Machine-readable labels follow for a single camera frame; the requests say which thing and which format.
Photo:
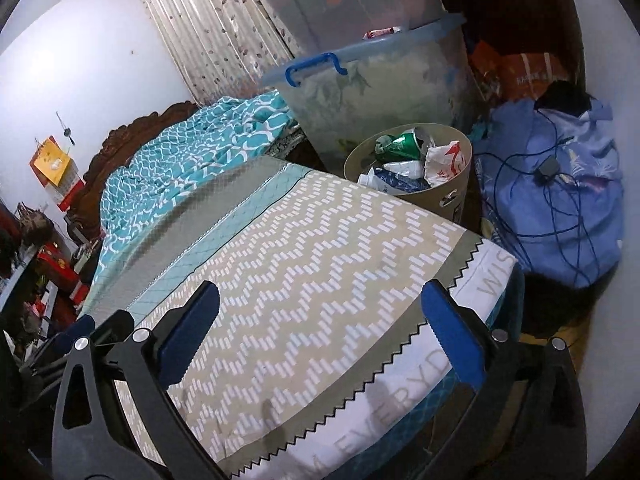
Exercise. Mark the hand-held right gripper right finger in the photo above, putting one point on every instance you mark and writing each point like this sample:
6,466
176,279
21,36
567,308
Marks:
452,330

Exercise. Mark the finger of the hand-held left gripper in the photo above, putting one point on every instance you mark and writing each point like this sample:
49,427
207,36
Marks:
70,332

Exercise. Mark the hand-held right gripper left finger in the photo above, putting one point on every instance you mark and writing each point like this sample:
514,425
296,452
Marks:
192,330

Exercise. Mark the beige round trash bin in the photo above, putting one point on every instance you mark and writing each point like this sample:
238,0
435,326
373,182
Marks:
440,200

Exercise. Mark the dark blue milk carton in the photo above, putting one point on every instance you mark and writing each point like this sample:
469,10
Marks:
397,180

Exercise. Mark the white and red plastic bag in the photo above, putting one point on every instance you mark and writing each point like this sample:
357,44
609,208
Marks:
445,165

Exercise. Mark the crushed green can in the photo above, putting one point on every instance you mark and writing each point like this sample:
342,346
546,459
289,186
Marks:
400,147

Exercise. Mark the red gift bag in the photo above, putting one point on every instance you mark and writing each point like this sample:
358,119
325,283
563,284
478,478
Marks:
55,262

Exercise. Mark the brown handbag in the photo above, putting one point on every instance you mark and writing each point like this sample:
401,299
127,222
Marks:
35,222

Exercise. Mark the beige zigzag bedsheet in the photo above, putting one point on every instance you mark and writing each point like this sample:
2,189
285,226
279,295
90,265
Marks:
300,260

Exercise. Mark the blue cloth bundle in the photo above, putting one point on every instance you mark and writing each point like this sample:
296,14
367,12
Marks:
540,220

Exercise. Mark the teal patterned quilt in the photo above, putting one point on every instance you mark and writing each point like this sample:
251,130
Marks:
175,160

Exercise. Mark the carved wooden headboard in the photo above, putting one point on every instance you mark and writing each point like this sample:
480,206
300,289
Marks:
125,135

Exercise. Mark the black garment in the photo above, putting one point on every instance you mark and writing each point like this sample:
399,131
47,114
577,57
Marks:
565,95

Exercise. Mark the orange plastic bag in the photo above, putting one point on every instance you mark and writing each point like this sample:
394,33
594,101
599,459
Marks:
530,75

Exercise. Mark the beige leaf print curtain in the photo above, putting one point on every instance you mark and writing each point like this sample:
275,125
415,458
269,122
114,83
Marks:
210,25

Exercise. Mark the clear storage box blue lid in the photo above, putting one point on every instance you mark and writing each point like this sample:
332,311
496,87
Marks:
350,0

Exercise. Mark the red and yellow wall calendar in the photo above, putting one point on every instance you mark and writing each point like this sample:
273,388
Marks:
55,165

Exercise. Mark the black wall pendant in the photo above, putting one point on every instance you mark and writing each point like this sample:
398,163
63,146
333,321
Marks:
65,130

